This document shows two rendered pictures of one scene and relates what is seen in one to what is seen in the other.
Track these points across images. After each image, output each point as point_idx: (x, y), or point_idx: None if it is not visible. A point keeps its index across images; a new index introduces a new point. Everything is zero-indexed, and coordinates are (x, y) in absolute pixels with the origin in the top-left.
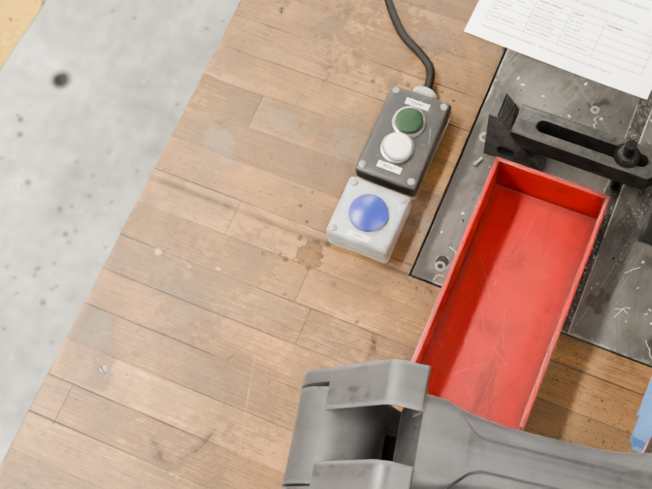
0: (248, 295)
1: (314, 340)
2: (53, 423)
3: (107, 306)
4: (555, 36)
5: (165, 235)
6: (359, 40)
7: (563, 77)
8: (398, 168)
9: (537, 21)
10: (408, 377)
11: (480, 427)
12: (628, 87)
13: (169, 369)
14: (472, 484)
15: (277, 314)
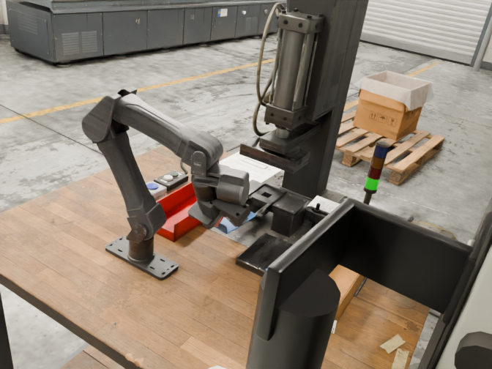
0: (105, 199)
1: (120, 211)
2: (23, 209)
3: (59, 192)
4: None
5: (88, 184)
6: (169, 166)
7: None
8: (166, 181)
9: None
10: (129, 87)
11: (144, 102)
12: None
13: (69, 207)
14: (136, 107)
15: (111, 204)
